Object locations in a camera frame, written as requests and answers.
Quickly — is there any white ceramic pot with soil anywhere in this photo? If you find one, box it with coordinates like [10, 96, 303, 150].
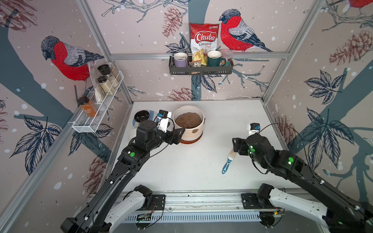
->
[173, 105, 206, 141]

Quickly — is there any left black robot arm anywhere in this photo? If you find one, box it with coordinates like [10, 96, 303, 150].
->
[61, 120, 185, 233]

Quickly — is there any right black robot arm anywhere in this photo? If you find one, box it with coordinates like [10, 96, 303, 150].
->
[232, 133, 373, 233]

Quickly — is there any brown pot saucer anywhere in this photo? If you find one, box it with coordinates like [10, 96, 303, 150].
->
[181, 135, 202, 144]

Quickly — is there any blue striped plate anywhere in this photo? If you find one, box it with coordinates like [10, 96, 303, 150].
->
[132, 110, 157, 128]

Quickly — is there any white oval bowl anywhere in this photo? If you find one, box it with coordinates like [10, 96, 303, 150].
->
[128, 128, 137, 141]

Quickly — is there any small black bowl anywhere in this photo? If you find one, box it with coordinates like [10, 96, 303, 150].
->
[134, 110, 150, 123]

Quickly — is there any small snack packet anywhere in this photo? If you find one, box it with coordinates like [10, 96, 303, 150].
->
[189, 60, 201, 68]

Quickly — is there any purple mug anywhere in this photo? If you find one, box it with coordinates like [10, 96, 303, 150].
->
[173, 52, 188, 68]

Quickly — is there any orange spice jar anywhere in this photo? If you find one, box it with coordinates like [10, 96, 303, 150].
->
[78, 97, 98, 117]

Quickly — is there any black lid spice jar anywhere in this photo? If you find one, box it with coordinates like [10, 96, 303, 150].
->
[98, 76, 114, 95]
[98, 64, 119, 87]

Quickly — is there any green mug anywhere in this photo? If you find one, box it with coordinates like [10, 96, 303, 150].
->
[207, 50, 226, 67]

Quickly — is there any pink lidded jar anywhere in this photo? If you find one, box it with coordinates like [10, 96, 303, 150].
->
[220, 49, 233, 67]

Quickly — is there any red Chuba chips bag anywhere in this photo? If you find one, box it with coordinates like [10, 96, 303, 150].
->
[190, 23, 220, 66]

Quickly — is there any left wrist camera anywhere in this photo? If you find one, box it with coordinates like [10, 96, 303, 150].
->
[155, 110, 172, 133]

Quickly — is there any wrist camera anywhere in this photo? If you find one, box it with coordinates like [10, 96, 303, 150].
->
[247, 123, 260, 136]
[155, 110, 172, 133]

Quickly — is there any left camera cable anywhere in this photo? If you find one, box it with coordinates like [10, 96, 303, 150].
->
[122, 116, 175, 175]

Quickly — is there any camera cable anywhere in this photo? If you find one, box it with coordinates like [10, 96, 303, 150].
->
[258, 122, 309, 164]
[122, 116, 175, 175]

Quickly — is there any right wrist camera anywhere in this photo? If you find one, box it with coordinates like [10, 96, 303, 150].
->
[247, 123, 260, 136]

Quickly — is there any right camera cable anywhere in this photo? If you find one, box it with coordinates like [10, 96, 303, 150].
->
[258, 122, 309, 164]

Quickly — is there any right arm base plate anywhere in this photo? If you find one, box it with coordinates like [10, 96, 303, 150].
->
[241, 193, 262, 210]

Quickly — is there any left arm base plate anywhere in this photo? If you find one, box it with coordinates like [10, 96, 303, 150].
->
[144, 194, 166, 211]

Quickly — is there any black wall shelf basket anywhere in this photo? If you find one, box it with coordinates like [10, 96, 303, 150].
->
[169, 56, 234, 76]

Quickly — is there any aluminium mounting rail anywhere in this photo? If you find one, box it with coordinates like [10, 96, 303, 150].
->
[83, 190, 327, 214]

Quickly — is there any white wire wall rack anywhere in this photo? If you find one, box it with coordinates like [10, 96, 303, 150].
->
[72, 71, 124, 133]

